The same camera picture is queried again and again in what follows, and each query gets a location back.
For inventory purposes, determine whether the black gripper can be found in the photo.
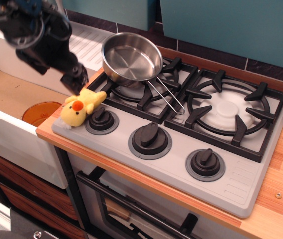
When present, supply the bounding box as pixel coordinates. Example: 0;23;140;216
16;14;88;95

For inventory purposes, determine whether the yellow stuffed duck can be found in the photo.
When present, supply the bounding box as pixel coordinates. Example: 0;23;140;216
60;88;107;127

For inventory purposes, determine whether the stainless steel pan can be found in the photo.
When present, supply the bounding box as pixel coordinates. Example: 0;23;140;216
101;32;185;115

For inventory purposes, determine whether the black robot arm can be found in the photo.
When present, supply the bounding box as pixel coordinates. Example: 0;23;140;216
0;0;89;95

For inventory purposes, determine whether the black left stove knob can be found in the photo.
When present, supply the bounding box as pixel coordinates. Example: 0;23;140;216
84;107;119;135

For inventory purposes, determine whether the black stove knob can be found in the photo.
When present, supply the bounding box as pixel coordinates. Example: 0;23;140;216
185;148;226;182
128;122;172;160
84;107;119;135

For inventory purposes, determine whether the black middle stove knob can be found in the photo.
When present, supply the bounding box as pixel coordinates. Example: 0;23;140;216
128;122;172;160

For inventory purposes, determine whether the black right stove knob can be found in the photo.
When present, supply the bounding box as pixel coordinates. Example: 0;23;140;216
185;148;226;182

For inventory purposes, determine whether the grey toy stove top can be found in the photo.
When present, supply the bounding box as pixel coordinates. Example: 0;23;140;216
51;46;283;219

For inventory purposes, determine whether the orange plastic plate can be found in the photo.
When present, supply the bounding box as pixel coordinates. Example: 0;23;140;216
22;102;61;127

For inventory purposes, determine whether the white toy sink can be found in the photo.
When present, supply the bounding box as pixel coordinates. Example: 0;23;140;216
0;5;130;190

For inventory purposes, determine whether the black left burner grate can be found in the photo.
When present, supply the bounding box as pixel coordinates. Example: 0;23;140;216
88;57;199;124

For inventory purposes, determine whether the black burner grate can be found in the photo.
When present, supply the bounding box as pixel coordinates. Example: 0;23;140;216
164;69;283;163
88;57;199;124

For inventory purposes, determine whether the wooden drawer cabinet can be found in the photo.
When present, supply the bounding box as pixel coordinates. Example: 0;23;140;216
0;156;88;239

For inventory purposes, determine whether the black right burner grate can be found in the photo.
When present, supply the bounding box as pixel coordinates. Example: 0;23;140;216
164;69;283;163

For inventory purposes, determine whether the oven door with handle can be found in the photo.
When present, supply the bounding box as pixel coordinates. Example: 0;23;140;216
76;167;234;239

